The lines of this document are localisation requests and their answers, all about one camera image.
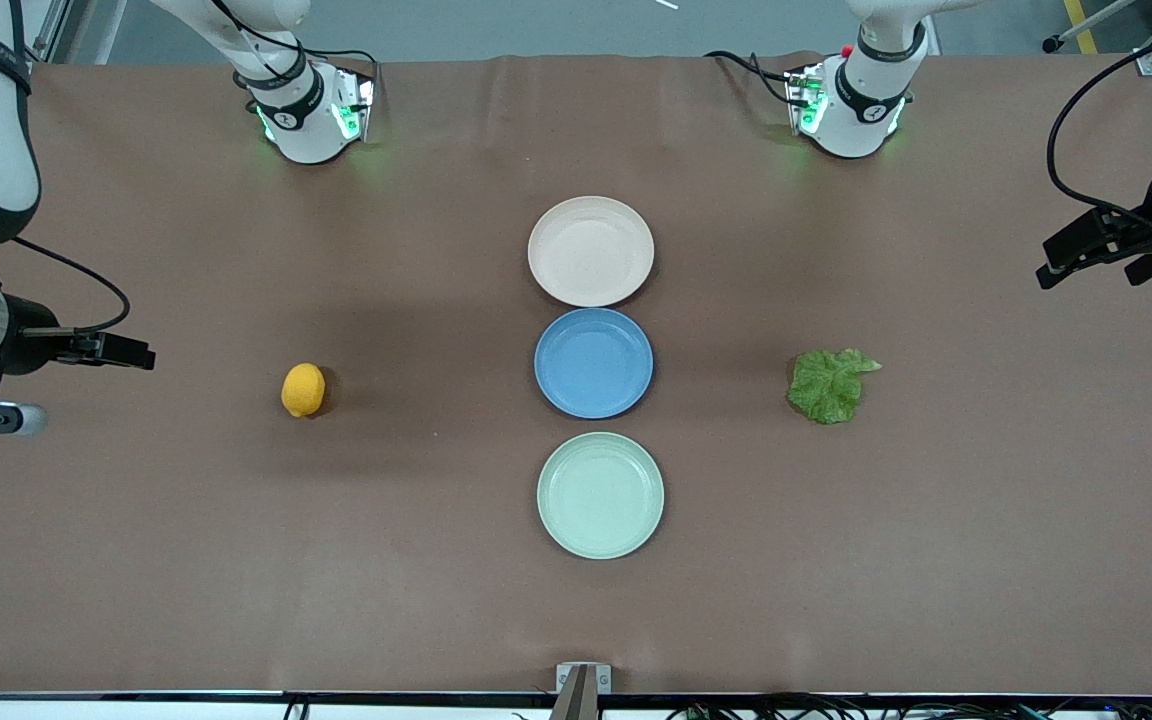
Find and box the yellow lemon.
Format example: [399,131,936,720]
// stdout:
[281,362,327,419]

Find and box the green lettuce leaf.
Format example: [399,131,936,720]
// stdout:
[787,347,883,425]

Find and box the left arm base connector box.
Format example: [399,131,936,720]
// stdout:
[784,62,829,133]

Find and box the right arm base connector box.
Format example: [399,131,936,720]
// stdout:
[331,72,377,143]

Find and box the brown table cover mat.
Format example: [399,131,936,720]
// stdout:
[0,52,1152,697]

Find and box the grey tripod leg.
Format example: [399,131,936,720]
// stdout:
[1041,0,1137,53]

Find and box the blue round plate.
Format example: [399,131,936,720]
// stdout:
[534,308,655,420]

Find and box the cream round plate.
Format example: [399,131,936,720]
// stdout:
[527,196,656,308]

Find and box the pale green round plate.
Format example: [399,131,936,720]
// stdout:
[536,431,665,560]

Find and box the black right arm wrist cable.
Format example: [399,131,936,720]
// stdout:
[0,237,132,336]

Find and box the black right base cable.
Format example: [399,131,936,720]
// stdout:
[211,0,379,81]

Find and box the black base cable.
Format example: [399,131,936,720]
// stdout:
[704,50,799,107]
[211,0,379,81]

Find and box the black left base cable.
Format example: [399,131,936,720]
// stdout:
[704,50,799,107]

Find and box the silver metal table bracket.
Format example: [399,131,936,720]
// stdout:
[555,662,613,695]

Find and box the grey upright mounting post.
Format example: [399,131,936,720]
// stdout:
[548,668,600,720]

